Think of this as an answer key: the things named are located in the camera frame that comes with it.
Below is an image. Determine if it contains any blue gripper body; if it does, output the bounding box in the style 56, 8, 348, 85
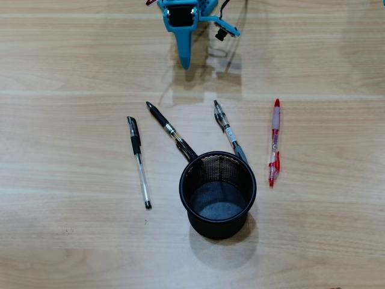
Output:
164, 14, 217, 34

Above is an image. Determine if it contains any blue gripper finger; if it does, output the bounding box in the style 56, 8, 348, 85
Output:
173, 29, 193, 70

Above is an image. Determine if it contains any black pen with gold ring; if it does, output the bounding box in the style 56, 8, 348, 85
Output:
146, 101, 199, 162

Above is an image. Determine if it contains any black grey click pen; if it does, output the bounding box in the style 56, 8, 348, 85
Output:
213, 99, 249, 165

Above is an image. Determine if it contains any clear pen with black cap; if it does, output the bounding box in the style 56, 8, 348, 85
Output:
126, 116, 152, 210

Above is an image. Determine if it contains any red retractable pen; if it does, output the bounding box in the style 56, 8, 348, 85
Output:
268, 98, 282, 188

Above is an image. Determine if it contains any black mesh pen holder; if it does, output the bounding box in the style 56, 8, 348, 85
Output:
179, 151, 257, 241

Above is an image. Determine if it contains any black camera cable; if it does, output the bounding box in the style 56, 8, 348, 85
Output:
218, 0, 232, 20

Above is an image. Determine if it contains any wrist camera on blue mount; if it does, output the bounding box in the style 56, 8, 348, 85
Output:
210, 16, 241, 42

